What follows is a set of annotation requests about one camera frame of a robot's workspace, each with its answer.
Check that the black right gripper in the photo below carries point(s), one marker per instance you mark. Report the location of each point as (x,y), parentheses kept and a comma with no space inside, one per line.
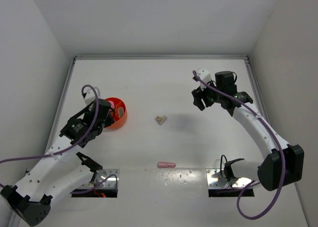
(198,101)

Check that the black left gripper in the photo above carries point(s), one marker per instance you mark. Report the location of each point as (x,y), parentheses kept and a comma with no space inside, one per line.
(109,120)

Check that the beige white correction tape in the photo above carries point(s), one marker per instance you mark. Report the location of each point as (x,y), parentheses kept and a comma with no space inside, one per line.
(121,112)

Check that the pink capped clear bottle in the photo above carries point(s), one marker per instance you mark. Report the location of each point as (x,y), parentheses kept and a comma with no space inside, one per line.
(112,104)

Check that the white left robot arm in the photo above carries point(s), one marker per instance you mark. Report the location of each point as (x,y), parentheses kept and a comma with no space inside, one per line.
(63,168)

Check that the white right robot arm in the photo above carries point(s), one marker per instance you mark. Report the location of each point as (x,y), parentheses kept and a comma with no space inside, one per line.
(282,162)

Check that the orange round divided container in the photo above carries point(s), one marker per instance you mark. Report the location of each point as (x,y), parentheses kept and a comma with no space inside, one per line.
(118,122)

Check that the beige eraser pair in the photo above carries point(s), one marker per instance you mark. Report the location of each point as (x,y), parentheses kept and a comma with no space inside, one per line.
(160,119)

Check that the pink highlighter marker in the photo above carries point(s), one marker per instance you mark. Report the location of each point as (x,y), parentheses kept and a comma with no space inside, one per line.
(162,164)

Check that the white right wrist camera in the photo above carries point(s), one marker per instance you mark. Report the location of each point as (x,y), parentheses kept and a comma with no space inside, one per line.
(203,76)

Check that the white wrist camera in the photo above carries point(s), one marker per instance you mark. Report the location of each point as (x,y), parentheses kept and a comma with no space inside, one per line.
(203,76)
(88,94)

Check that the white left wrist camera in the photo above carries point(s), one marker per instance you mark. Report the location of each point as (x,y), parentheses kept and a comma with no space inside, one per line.
(88,94)

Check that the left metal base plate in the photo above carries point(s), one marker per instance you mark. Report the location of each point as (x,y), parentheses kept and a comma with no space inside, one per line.
(108,177)

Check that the metal base plate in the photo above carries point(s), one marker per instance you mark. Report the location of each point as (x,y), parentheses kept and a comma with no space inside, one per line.
(216,182)
(108,177)

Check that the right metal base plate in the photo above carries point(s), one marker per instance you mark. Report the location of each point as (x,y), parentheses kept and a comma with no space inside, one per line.
(216,182)

